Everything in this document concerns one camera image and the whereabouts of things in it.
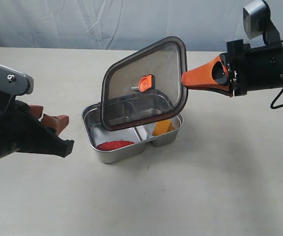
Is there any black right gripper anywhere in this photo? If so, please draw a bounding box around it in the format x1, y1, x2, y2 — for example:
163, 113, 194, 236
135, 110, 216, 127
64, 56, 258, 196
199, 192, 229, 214
182, 39, 283, 97

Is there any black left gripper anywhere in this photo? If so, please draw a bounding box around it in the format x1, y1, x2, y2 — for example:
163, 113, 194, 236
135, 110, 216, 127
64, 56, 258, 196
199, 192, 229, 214
0, 91, 74, 159

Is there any red toy sausage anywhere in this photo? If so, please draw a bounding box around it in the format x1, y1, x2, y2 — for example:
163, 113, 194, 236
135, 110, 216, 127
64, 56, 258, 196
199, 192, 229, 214
96, 140, 135, 151

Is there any yellow toy cheese wedge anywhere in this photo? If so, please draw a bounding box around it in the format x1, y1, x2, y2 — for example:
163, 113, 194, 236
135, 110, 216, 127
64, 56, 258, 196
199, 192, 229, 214
152, 119, 174, 136

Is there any dark transparent lunch box lid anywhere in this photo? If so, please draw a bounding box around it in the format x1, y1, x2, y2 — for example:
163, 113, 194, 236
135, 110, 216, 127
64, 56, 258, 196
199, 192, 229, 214
100, 36, 188, 131

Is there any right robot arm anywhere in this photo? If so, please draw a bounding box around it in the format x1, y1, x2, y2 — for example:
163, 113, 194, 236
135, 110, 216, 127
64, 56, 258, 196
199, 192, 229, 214
182, 40, 283, 97

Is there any light blue backdrop cloth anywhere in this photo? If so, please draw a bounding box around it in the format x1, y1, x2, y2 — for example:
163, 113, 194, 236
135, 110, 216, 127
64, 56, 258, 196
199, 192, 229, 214
0, 0, 283, 53

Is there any steel two-compartment lunch box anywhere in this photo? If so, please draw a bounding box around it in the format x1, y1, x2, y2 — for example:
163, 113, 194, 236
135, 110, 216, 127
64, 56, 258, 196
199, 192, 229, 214
82, 93, 183, 164

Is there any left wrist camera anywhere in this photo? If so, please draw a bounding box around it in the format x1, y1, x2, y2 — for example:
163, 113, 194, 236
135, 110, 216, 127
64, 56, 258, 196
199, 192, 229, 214
0, 64, 34, 96

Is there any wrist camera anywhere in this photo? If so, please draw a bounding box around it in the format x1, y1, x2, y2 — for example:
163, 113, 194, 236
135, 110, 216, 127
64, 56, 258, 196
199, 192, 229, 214
243, 0, 270, 39
0, 64, 34, 96

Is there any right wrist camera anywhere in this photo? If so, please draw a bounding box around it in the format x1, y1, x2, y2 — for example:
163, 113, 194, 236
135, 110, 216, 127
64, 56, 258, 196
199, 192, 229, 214
243, 0, 270, 39

